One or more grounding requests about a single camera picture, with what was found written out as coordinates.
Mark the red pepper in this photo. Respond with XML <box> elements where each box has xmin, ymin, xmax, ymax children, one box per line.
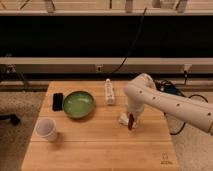
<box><xmin>128</xmin><ymin>114</ymin><xmax>134</xmax><ymax>130</ymax></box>

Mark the green bowl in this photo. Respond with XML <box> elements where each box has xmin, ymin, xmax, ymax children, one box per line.
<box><xmin>62</xmin><ymin>91</ymin><xmax>95</xmax><ymax>119</ymax></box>

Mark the blue power adapter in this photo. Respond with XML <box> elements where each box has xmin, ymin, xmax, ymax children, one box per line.
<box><xmin>163</xmin><ymin>85</ymin><xmax>181</xmax><ymax>96</ymax></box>

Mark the white paper cup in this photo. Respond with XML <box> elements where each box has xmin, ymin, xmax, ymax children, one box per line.
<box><xmin>35</xmin><ymin>118</ymin><xmax>57</xmax><ymax>142</ymax></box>

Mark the white tube bottle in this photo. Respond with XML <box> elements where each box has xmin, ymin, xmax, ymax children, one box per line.
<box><xmin>105</xmin><ymin>79</ymin><xmax>115</xmax><ymax>105</ymax></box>

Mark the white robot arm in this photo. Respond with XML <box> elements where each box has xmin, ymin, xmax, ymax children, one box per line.
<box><xmin>124</xmin><ymin>73</ymin><xmax>213</xmax><ymax>135</ymax></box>

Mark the black hanging cable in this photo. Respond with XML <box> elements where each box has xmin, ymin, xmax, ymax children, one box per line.
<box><xmin>107</xmin><ymin>7</ymin><xmax>148</xmax><ymax>76</ymax></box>

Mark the black chair base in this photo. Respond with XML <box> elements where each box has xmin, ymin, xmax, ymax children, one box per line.
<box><xmin>0</xmin><ymin>114</ymin><xmax>20</xmax><ymax>126</ymax></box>

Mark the black floor cable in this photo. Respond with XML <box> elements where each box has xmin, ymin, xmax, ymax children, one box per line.
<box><xmin>154</xmin><ymin>79</ymin><xmax>210</xmax><ymax>136</ymax></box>

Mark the black phone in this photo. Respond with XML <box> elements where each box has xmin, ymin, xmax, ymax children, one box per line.
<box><xmin>52</xmin><ymin>93</ymin><xmax>63</xmax><ymax>111</ymax></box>

